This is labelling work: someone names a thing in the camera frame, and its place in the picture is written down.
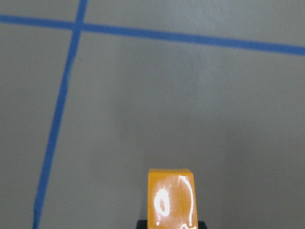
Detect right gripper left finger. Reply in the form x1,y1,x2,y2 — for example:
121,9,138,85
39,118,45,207
136,219,148,229

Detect orange block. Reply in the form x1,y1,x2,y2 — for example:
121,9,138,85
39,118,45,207
147,169,199,229

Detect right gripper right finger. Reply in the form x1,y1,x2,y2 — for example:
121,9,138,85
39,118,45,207
198,221,206,229

